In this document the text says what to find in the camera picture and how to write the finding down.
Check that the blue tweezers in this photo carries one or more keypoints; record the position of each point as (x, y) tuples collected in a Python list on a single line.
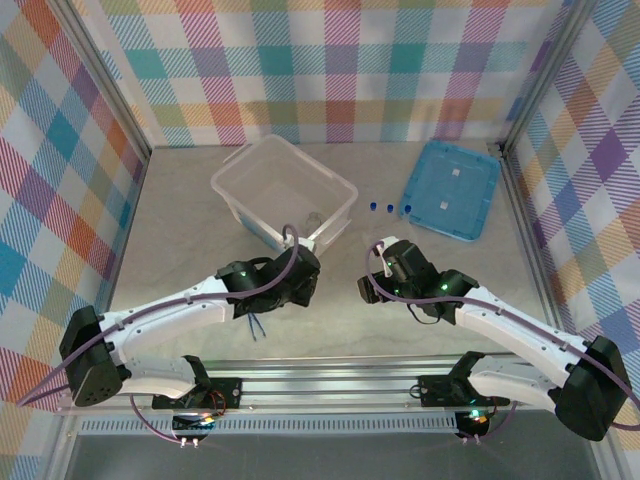
[(257, 327)]

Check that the small glass beaker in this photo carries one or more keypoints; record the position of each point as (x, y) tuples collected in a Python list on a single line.
[(314, 219)]

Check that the blue plastic bin lid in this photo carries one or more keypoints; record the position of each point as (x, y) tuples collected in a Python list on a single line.
[(465, 200)]

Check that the clear plastic storage bin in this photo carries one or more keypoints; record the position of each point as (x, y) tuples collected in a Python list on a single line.
[(270, 185)]

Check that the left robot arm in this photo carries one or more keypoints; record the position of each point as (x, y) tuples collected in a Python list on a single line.
[(165, 320)]

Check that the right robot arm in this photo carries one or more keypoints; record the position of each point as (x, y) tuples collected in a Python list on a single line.
[(520, 335)]

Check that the right controller board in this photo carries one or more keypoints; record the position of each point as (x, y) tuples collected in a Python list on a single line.
[(475, 422)]

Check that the controller board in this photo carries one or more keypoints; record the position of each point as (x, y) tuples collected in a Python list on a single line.
[(192, 425), (475, 422)]

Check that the left controller board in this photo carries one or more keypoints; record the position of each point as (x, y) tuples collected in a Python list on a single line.
[(192, 425)]

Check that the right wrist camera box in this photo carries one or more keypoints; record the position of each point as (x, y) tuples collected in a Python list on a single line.
[(387, 243)]

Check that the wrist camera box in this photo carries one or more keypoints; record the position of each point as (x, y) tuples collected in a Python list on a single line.
[(305, 246), (387, 243)]

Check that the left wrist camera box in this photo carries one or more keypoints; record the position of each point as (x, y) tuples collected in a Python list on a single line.
[(305, 246)]

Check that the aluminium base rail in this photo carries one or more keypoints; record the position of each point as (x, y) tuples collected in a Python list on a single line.
[(325, 385)]

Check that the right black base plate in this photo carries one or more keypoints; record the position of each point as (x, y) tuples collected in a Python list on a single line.
[(435, 390)]

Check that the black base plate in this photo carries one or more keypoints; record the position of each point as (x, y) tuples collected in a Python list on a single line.
[(230, 392), (435, 390)]

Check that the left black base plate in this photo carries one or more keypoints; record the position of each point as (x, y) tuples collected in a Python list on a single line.
[(230, 392)]

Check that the right aluminium side rail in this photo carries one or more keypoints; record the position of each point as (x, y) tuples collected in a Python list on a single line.
[(525, 225)]

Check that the aluminium side rail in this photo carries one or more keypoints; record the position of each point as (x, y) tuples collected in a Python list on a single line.
[(131, 220), (525, 225)]

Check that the left aluminium side rail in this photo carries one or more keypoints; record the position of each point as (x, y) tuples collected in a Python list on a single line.
[(131, 220)]

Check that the right aluminium corner post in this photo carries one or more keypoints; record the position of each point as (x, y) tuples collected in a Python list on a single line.
[(546, 75)]

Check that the aluminium corner post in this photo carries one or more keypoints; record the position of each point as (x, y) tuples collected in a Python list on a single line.
[(546, 75), (102, 75)]

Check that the left aluminium corner post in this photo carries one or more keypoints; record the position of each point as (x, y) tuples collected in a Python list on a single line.
[(102, 75)]

